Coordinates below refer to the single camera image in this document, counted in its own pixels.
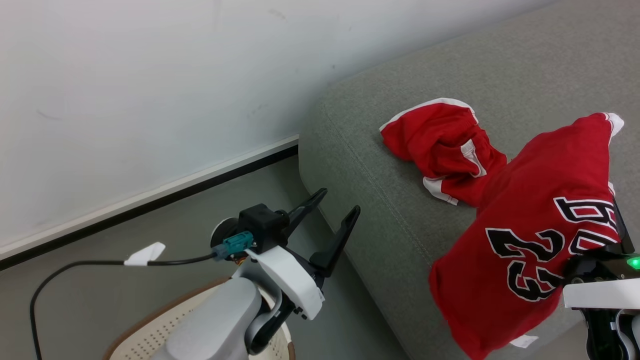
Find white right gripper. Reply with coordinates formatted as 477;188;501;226
562;199;640;312

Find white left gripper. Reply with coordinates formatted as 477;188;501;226
232;187;362;321

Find red number 23 jersey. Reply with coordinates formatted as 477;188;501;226
428;112;626;360

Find red shorts with white trim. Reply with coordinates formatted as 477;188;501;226
379;97;509;207

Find grey fabric sofa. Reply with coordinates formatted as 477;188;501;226
298;0;640;360

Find white and black baseboard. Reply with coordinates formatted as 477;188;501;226
0;133;301;271

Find cream perforated laundry basket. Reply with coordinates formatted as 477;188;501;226
102;277;297;360

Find teal cable connector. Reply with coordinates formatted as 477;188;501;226
210;230;257;261

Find white cable tag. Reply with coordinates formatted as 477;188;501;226
123;242;167;267

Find thin black cable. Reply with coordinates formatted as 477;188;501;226
29;252;222;360

